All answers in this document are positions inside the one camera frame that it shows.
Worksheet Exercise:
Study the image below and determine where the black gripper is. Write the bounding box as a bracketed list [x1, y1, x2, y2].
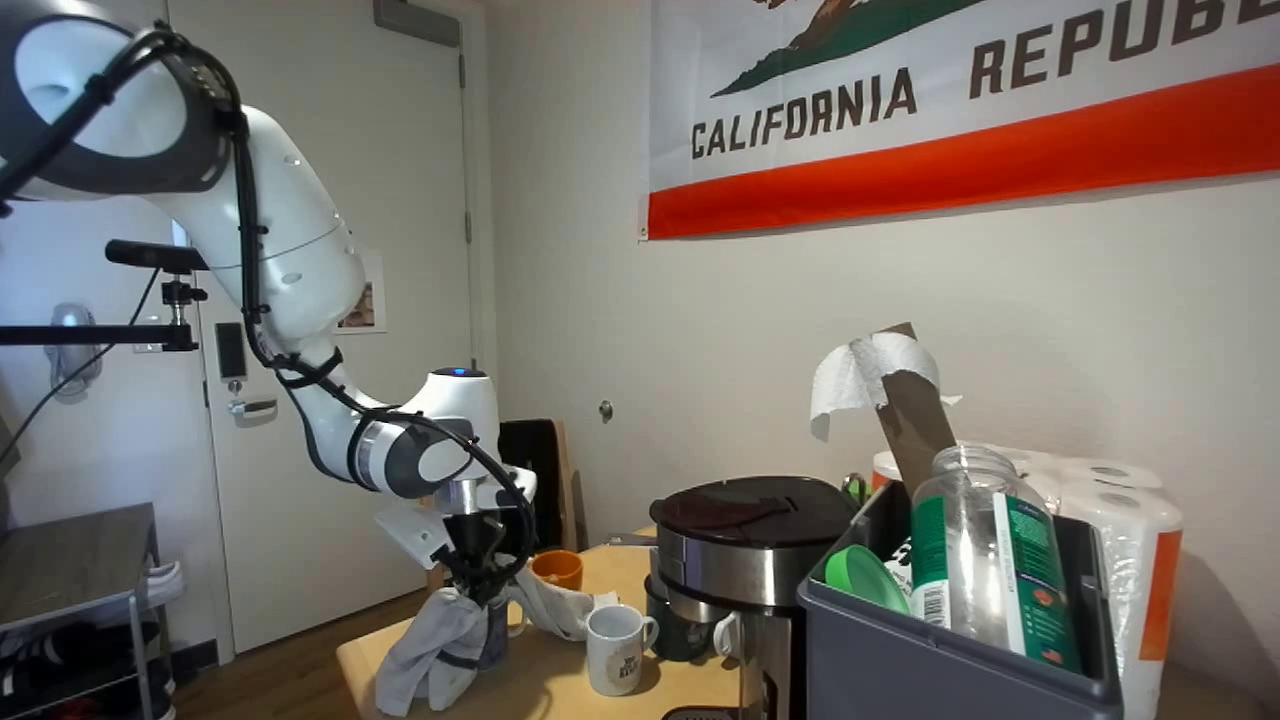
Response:
[437, 501, 538, 604]

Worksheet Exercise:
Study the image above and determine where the light grey towel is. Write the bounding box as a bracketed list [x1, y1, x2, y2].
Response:
[374, 562, 597, 720]

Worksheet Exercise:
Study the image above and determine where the steel coffee maker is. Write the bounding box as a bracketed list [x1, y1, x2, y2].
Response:
[647, 474, 857, 720]

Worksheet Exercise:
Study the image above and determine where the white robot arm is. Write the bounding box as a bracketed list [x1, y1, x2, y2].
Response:
[0, 0, 538, 606]

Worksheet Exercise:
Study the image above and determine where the small white cup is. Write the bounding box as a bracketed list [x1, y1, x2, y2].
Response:
[585, 604, 655, 695]

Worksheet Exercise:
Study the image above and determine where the paper towel multipack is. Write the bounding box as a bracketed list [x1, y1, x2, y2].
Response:
[980, 443, 1186, 720]

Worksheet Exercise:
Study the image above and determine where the orange mug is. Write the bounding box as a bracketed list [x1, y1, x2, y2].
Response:
[528, 547, 585, 593]

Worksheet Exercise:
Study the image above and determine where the small photo on door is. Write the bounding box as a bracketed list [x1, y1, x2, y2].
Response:
[336, 282, 376, 331]

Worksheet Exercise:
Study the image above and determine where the dark grey bin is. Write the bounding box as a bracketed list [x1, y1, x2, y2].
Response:
[802, 518, 1126, 720]

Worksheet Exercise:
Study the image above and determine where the grey metal cart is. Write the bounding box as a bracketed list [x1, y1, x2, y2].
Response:
[0, 502, 171, 720]

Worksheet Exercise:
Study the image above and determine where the white door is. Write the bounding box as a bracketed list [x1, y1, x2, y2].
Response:
[181, 0, 476, 653]

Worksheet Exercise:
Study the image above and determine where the clear plastic bottle green label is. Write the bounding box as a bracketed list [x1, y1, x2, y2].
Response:
[914, 443, 1081, 669]

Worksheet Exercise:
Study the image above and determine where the California Republic flag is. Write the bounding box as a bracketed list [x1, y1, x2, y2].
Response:
[647, 0, 1280, 241]

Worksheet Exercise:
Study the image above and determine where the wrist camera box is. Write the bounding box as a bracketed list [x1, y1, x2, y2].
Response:
[376, 502, 450, 573]

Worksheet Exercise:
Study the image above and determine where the black camera tripod arm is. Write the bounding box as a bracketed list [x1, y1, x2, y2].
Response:
[0, 241, 210, 351]

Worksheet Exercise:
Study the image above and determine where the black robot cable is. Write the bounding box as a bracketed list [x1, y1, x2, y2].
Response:
[0, 21, 538, 522]

